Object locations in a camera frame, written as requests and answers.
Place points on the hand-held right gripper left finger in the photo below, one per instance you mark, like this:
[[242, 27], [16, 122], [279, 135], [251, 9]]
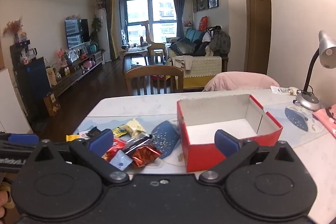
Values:
[[101, 142]]

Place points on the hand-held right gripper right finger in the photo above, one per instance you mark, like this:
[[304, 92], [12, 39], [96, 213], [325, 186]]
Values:
[[227, 142]]

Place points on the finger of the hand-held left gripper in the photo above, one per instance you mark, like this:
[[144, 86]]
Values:
[[15, 150], [23, 139]]

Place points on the black gold print packet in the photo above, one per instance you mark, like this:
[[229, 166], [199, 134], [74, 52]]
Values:
[[94, 132]]

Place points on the yellow blue candy packet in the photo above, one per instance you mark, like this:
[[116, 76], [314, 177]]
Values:
[[120, 131]]

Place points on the white blue snack packet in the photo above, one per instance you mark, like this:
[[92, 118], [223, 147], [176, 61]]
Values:
[[120, 161]]

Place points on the red cardboard box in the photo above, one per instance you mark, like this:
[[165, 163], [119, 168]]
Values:
[[199, 157]]

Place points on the cream gold foil packet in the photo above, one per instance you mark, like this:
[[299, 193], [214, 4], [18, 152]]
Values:
[[135, 128]]

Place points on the copper red foil packet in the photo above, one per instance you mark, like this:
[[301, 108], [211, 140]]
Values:
[[145, 157]]

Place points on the person's left hand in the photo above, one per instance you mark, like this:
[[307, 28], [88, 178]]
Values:
[[5, 200]]

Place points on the brown gift box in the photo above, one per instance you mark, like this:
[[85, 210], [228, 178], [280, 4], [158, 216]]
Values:
[[52, 104]]

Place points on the black cabinet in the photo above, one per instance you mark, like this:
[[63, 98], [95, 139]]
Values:
[[32, 82]]

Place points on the paper bag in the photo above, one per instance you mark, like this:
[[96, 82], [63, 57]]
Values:
[[51, 77]]

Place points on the wooden TV cabinet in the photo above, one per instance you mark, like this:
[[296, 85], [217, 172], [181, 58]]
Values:
[[76, 74]]

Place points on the white printed packet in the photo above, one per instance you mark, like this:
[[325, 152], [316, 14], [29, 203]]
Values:
[[282, 90]]

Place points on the pink round ornament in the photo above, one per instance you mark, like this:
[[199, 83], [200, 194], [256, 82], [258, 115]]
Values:
[[89, 65]]

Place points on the sofa with cream cover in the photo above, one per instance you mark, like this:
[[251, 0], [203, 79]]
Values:
[[204, 66]]

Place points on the silver desk lamp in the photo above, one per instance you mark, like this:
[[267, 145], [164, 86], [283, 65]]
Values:
[[307, 102]]

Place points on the beige cloth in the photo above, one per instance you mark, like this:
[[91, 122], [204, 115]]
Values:
[[183, 61]]

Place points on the pink flowers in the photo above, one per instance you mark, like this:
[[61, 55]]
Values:
[[62, 54]]

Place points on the wooden coffee table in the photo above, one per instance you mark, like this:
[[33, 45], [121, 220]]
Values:
[[135, 50]]

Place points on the pink printed plastic bag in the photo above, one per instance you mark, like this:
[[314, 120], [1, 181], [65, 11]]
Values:
[[325, 119]]

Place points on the dark jacket pile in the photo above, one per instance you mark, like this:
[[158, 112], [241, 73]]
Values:
[[218, 41]]

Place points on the black cushion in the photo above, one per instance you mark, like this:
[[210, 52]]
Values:
[[183, 46]]

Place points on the white tower air conditioner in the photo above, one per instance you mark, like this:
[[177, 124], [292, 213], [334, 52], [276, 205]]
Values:
[[103, 35]]

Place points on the wooden giraffe chair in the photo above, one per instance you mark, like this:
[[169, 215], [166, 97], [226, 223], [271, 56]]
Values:
[[155, 47]]

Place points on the television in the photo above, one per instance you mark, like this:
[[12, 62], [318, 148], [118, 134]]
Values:
[[77, 33]]

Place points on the teal cushion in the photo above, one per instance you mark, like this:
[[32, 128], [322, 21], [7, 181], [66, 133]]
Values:
[[194, 35]]

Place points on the dried flower bouquet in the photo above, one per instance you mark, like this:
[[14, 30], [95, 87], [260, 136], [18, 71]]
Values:
[[13, 27]]

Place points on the green potted plant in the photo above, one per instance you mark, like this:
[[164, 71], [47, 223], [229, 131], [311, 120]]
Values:
[[95, 27]]

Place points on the wooden door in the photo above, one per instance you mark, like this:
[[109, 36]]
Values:
[[258, 29]]

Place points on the yellow grey curtain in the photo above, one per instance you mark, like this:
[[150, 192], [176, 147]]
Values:
[[113, 24]]

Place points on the red bag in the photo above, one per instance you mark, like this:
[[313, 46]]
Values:
[[203, 23]]

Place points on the window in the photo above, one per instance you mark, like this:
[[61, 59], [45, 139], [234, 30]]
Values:
[[137, 16]]

